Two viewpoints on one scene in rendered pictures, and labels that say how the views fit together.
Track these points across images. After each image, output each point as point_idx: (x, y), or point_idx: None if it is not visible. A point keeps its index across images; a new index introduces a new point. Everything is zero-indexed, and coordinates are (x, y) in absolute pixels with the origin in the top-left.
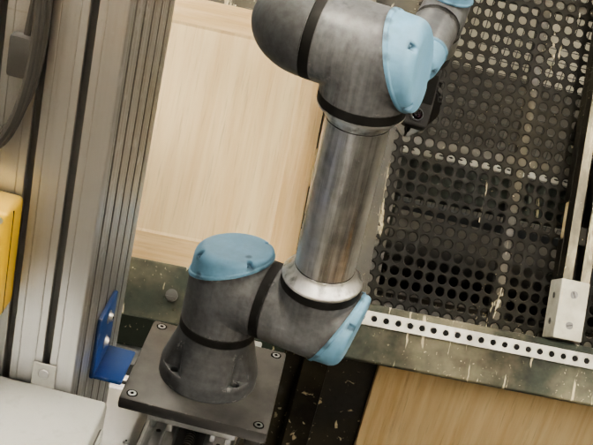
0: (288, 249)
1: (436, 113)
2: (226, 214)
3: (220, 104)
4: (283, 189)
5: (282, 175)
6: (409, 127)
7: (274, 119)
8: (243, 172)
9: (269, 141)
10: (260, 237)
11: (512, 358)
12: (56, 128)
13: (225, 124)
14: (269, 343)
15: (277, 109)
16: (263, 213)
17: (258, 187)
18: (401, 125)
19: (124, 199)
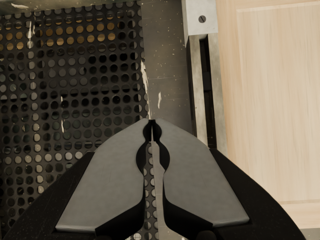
0: (218, 21)
1: (21, 232)
2: (282, 35)
3: (317, 132)
4: (238, 72)
5: (242, 84)
6: (146, 138)
7: (263, 132)
8: (277, 76)
9: (262, 111)
10: (245, 24)
11: None
12: None
13: (306, 115)
14: None
15: (263, 142)
16: (249, 46)
17: (261, 67)
18: (174, 133)
19: None
